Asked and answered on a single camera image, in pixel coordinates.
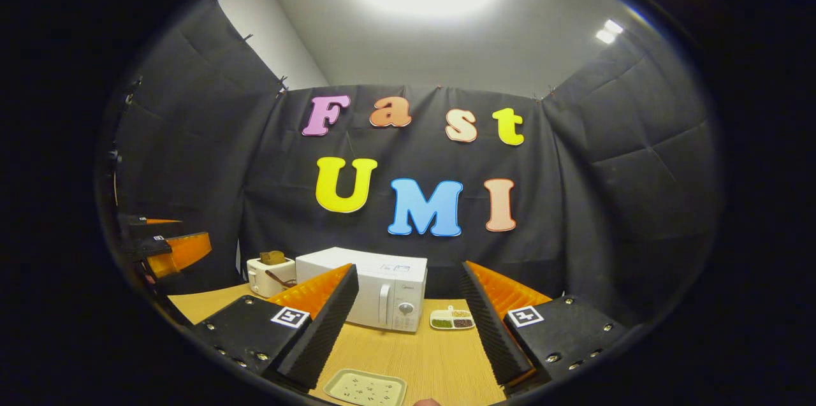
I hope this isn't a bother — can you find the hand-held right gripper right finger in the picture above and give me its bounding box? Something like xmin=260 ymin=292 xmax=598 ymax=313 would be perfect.
xmin=460 ymin=261 xmax=632 ymax=388

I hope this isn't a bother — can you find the white toaster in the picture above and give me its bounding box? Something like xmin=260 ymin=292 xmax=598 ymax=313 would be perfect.
xmin=246 ymin=257 xmax=297 ymax=298

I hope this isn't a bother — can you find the small ceiling light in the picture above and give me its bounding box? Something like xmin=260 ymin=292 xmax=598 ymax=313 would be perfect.
xmin=595 ymin=18 xmax=624 ymax=45

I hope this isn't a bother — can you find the white divided dish with beans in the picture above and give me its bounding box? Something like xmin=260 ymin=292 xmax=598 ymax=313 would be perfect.
xmin=430 ymin=305 xmax=476 ymax=331

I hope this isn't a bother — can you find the pale speckled tray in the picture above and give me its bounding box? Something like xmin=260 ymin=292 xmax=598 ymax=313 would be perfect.
xmin=322 ymin=368 xmax=407 ymax=406

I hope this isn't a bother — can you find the black backdrop cloth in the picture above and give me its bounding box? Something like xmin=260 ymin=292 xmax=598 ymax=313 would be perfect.
xmin=96 ymin=0 xmax=724 ymax=330

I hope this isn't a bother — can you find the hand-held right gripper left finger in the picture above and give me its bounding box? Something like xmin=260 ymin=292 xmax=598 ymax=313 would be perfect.
xmin=191 ymin=264 xmax=360 ymax=392

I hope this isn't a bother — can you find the white microwave oven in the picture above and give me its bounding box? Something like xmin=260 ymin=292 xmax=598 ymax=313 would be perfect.
xmin=295 ymin=247 xmax=428 ymax=333

